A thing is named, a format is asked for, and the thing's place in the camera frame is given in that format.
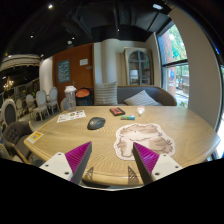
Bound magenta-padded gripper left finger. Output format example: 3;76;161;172
39;141;93;186

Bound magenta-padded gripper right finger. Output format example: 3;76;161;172
132;141;184;186

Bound dark grey computer mouse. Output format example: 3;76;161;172
87;116;107;131

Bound fluffy cat shaped mouse pad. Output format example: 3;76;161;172
113;122;176;162

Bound yellow square sticker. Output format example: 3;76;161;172
27;131;44;144

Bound white printed sticker sheet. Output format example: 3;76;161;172
56;110;87;124

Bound grey tufted chair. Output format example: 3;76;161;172
0;120;34;164

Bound small clear bottle orange label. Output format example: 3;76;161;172
136;105;146;117

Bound small green pack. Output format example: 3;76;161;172
120;114;136;121

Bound clear shaker bottle white lid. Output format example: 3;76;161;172
64;85;78;112

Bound group of white chairs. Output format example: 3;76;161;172
0;86;61;129

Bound black and red box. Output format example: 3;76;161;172
109;106;126;117

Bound flat-lying striped cushion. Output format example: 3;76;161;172
123;89;159;107

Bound black and orange bag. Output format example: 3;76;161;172
75;87;94;107

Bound grey curved sofa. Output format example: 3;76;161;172
60;85;178;111

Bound upright striped cushion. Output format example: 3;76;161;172
93;81;119;106

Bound orange wooden door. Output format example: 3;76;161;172
52;43;95;104

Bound blue poster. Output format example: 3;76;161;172
57;59;71;84

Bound chandelier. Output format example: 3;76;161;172
3;76;15;92

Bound arched glass-door cabinet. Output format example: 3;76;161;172
123;46;155;86

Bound large black-framed window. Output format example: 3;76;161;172
157;23;190;108

